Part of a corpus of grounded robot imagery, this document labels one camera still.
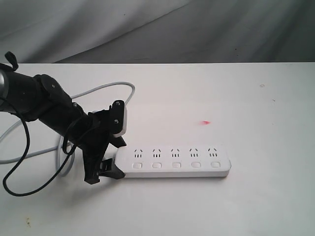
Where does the white five-outlet power strip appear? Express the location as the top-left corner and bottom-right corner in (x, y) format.
(115, 145), (231, 178)

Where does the white backdrop cloth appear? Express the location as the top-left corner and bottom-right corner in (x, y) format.
(0, 0), (315, 63)

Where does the grey power cord with plug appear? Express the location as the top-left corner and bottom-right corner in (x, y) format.
(0, 82), (136, 177)

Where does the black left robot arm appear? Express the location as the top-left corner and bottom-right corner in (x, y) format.
(0, 52), (126, 184)

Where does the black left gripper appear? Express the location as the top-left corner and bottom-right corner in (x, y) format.
(64, 108), (126, 183)

